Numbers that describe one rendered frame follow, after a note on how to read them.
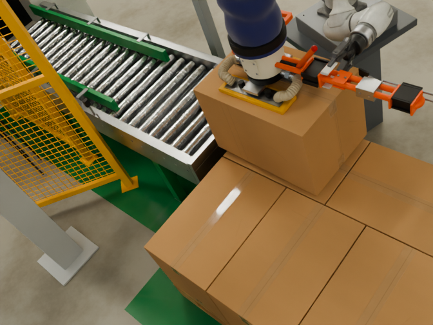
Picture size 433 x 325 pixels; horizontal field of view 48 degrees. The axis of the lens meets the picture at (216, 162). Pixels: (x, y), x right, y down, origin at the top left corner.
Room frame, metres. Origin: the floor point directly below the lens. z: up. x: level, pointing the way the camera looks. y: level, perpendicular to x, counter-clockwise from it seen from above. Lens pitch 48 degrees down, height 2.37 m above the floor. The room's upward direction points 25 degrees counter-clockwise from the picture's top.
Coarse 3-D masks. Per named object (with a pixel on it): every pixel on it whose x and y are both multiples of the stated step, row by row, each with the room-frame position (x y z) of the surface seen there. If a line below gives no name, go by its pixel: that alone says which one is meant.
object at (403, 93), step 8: (400, 88) 1.05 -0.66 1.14; (408, 88) 1.04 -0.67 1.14; (392, 96) 1.04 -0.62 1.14; (400, 96) 1.02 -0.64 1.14; (408, 96) 1.01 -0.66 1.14; (416, 96) 1.00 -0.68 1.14; (392, 104) 1.04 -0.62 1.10; (400, 104) 1.01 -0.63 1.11; (408, 104) 0.99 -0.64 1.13; (408, 112) 0.98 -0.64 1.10
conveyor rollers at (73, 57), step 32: (32, 32) 3.73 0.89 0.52; (64, 32) 3.48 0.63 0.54; (64, 64) 3.05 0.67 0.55; (96, 64) 2.94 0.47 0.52; (128, 64) 2.75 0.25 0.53; (160, 64) 2.58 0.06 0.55; (192, 64) 2.45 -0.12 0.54; (128, 96) 2.42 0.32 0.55; (160, 96) 2.30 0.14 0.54; (192, 96) 2.19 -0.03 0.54; (160, 128) 2.05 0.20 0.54; (192, 128) 1.94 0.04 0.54
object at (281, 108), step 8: (240, 80) 1.56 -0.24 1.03; (248, 80) 1.57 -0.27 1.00; (224, 88) 1.59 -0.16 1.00; (232, 88) 1.56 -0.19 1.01; (240, 88) 1.54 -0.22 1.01; (272, 88) 1.46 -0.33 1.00; (240, 96) 1.50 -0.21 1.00; (248, 96) 1.48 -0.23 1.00; (256, 96) 1.46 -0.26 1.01; (264, 96) 1.44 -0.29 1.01; (272, 96) 1.42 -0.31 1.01; (256, 104) 1.43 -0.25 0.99; (264, 104) 1.40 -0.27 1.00; (272, 104) 1.38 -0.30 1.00; (280, 104) 1.35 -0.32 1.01; (288, 104) 1.34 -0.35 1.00; (280, 112) 1.33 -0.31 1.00
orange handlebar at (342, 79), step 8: (288, 16) 1.70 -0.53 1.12; (280, 64) 1.44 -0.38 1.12; (304, 64) 1.38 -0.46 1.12; (296, 72) 1.37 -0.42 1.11; (336, 72) 1.27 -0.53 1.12; (344, 72) 1.25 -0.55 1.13; (328, 80) 1.25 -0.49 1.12; (336, 80) 1.23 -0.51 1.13; (344, 80) 1.21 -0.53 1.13; (352, 80) 1.20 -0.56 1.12; (360, 80) 1.18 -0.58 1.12; (344, 88) 1.20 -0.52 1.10; (352, 88) 1.17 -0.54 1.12; (384, 88) 1.10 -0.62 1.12; (392, 88) 1.08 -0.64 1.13; (376, 96) 1.09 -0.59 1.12; (384, 96) 1.07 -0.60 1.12; (416, 104) 0.98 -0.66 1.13
